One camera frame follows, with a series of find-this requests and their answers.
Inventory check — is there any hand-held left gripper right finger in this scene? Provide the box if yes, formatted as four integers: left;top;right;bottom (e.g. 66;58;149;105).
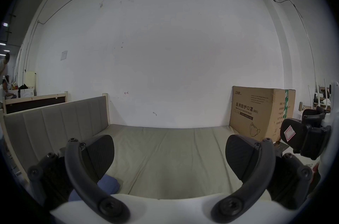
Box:
210;134;313;223

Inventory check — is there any grey padded headboard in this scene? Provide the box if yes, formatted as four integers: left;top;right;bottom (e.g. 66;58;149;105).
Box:
2;93;111;184

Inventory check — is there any bed with beige sheet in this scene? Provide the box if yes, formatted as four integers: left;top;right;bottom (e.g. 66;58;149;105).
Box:
90;124;285;201

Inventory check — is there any blue garment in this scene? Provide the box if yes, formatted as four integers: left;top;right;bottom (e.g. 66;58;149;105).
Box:
68;175;123;202

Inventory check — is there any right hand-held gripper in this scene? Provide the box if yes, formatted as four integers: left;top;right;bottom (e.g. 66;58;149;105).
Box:
280;81;339;187

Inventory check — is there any dark board in wooden frame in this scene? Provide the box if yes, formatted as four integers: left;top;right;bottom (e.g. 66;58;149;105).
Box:
3;91;70;115

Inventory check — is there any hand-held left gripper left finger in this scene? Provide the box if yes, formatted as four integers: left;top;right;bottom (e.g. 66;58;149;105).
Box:
28;134;131;222

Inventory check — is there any brown cardboard carton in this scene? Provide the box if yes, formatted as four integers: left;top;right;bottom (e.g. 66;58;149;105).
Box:
229;86;296;143

